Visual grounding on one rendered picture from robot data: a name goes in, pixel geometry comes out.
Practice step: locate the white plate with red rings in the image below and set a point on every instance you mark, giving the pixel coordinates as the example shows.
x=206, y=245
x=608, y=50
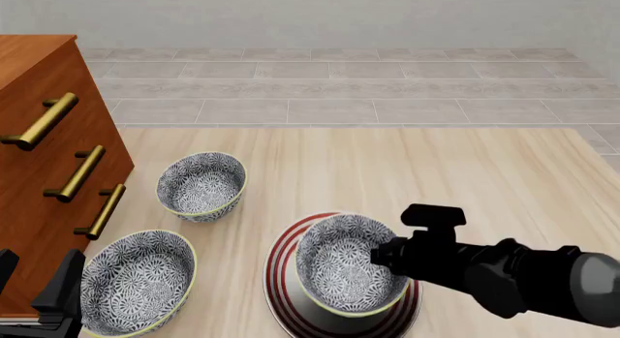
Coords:
x=281, y=254

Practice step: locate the patterned black white bowl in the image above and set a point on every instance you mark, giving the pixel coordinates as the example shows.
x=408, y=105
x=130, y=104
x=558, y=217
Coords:
x=138, y=280
x=336, y=258
x=201, y=187

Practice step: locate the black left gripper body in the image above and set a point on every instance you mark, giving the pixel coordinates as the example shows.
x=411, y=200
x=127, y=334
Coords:
x=34, y=330

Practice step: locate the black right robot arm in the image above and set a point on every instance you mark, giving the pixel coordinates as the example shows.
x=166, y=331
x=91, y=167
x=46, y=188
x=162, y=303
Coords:
x=523, y=280

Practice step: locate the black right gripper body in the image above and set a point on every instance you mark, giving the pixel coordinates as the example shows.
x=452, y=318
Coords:
x=394, y=256

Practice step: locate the wooden cabinet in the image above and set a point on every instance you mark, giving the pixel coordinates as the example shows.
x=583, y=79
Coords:
x=43, y=69

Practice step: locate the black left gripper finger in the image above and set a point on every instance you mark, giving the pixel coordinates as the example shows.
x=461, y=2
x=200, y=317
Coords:
x=65, y=287
x=7, y=267

